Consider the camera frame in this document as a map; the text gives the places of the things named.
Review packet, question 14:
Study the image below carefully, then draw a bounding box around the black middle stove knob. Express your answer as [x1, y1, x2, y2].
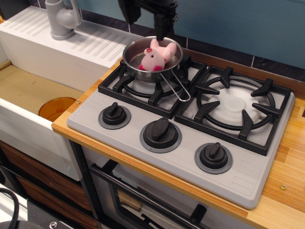
[140, 117, 182, 154]

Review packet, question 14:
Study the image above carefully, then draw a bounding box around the wooden drawer front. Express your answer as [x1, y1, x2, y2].
[0, 142, 101, 229]

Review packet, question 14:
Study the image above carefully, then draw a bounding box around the grey toy stove top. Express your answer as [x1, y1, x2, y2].
[67, 46, 295, 208]

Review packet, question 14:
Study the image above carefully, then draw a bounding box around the pink stuffed pig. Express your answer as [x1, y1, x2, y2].
[138, 38, 177, 72]

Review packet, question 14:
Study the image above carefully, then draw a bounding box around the black burner grate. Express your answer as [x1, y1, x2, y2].
[174, 66, 292, 156]
[98, 54, 207, 118]

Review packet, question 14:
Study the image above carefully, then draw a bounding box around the black braided cable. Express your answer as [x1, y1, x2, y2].
[0, 187, 20, 229]

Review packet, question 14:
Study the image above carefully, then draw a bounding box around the orange plastic bowl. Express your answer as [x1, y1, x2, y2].
[38, 97, 76, 122]

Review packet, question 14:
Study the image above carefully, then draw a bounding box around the black right burner grate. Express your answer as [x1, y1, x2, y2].
[174, 66, 292, 156]

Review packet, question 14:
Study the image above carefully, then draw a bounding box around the white oven door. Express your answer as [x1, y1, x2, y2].
[83, 147, 251, 229]

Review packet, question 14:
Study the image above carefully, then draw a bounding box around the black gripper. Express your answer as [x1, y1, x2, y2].
[118, 0, 178, 41]

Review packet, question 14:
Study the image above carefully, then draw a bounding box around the black oven door handle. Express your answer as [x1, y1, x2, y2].
[90, 159, 206, 229]

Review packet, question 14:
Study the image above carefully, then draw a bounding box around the black left burner grate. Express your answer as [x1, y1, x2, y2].
[98, 54, 207, 118]

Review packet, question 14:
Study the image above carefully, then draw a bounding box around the grey toy faucet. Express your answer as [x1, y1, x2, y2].
[45, 0, 82, 41]

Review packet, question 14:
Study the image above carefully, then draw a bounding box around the black right stove knob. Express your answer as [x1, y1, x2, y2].
[194, 142, 233, 175]

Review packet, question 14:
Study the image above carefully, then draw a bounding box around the black left stove knob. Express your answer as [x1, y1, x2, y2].
[98, 102, 132, 130]

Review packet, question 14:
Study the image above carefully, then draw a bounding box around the black stove knob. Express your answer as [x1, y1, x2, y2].
[194, 142, 233, 175]
[140, 117, 182, 154]
[98, 102, 132, 130]

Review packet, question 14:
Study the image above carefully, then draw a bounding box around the stainless steel pan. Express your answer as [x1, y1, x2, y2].
[122, 36, 191, 102]

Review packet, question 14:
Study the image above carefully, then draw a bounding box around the white sink unit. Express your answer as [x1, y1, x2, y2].
[0, 6, 137, 181]

